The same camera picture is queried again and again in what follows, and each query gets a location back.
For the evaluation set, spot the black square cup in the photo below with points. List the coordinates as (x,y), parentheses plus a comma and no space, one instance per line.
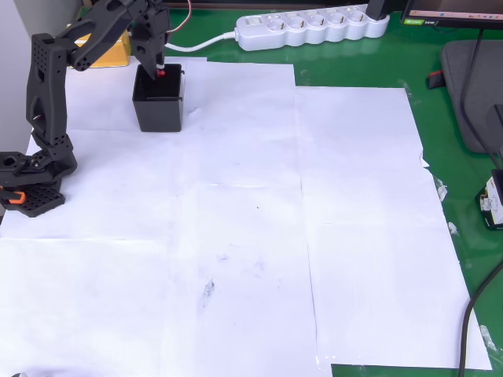
(161,114)

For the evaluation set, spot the yellow cardboard box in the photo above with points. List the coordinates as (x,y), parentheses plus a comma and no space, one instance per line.
(114,55)

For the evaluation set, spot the grey padded sleeve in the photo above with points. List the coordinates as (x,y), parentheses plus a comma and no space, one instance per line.
(456,98)

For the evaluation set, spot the green desk mat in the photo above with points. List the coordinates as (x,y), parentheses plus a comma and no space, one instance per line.
(353,66)

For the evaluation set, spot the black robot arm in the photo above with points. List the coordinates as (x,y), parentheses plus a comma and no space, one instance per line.
(43,98)

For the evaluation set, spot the white paper table cover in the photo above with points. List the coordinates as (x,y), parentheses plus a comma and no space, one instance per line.
(236,176)

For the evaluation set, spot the white power strip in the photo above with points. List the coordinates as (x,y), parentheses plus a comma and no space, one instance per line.
(314,29)

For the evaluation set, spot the orange clamp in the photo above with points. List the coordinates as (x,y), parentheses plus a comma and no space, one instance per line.
(17,197)

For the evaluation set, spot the red black usb stick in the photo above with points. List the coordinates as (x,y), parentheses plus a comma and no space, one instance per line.
(435,79)

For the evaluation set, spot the red plastic pawn piece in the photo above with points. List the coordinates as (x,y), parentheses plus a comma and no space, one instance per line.
(161,73)

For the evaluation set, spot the monitor with green sticker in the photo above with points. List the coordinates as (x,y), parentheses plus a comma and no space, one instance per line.
(452,13)

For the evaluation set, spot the small circuit board device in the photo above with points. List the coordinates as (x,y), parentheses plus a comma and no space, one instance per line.
(493,204)

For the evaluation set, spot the black plug adapter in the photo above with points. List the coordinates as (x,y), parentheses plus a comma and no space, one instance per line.
(378,8)

